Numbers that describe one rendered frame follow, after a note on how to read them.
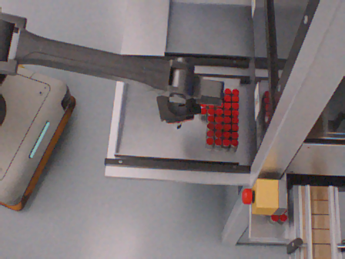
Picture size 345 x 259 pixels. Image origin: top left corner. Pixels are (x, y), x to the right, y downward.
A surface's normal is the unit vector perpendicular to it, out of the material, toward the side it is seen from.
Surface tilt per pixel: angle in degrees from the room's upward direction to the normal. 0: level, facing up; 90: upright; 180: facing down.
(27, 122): 0
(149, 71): 30
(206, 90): 18
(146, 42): 0
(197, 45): 0
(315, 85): 90
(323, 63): 90
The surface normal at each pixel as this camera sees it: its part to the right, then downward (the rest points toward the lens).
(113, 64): 0.38, -0.07
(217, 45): -0.01, -0.41
